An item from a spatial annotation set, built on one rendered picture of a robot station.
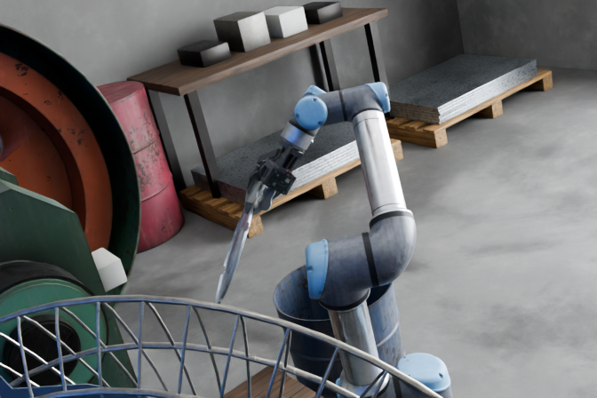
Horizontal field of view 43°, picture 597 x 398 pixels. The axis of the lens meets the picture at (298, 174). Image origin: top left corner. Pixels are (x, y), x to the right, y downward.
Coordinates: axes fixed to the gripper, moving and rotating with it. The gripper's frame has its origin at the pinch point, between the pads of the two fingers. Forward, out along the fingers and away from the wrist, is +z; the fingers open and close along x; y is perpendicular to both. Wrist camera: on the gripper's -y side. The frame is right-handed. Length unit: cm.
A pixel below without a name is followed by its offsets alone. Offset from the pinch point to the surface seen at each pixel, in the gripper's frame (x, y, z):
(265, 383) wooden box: 44, -24, 54
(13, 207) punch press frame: -59, 77, -3
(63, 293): -50, 88, 1
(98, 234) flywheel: -35.0, 19.3, 15.8
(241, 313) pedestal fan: -51, 139, -24
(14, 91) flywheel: -64, 22, -5
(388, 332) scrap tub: 76, -29, 23
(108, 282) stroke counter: -42, 73, 4
